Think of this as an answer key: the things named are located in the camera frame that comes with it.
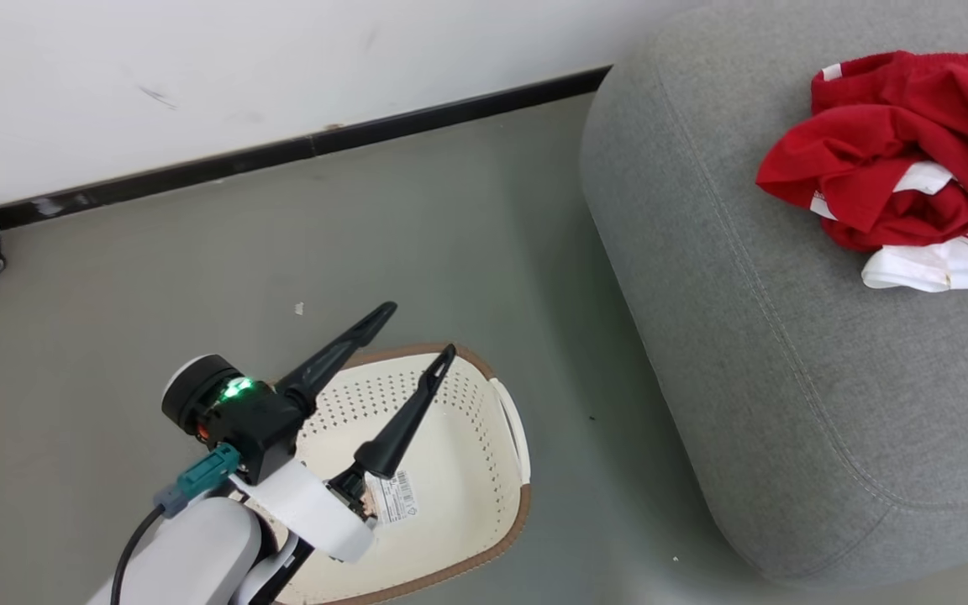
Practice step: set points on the black baseboard strip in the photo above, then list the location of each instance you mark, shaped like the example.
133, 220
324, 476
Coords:
366, 132

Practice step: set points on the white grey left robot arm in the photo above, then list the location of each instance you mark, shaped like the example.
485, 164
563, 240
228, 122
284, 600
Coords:
190, 555

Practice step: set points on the red shorts white side stripe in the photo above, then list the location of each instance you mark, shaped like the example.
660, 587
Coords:
887, 109

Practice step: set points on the teal left camera connector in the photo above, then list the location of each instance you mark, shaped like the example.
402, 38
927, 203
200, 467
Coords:
207, 475

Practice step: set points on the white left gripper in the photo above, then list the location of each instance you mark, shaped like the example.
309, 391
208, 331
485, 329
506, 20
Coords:
307, 508

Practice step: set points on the cream laundry basket brown rim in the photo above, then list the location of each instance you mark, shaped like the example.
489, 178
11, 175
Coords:
450, 504

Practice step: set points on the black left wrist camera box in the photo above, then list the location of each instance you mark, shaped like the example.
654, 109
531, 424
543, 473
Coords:
257, 433

